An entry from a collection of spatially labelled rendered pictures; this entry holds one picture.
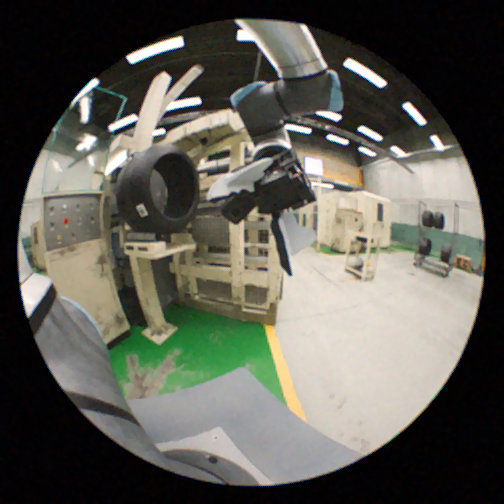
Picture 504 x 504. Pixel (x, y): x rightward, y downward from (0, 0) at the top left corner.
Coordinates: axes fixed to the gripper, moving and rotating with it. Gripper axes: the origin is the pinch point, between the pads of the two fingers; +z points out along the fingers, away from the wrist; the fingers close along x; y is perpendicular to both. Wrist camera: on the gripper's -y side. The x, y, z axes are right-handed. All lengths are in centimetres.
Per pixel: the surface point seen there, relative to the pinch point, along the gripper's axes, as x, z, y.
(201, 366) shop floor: 61, 34, -86
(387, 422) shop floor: 94, 69, 35
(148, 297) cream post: 21, -7, -118
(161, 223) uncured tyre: -2, -36, -63
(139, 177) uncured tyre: -26, -42, -52
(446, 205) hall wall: 652, -467, 747
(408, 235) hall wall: 908, -526, 512
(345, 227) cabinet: 362, -299, 38
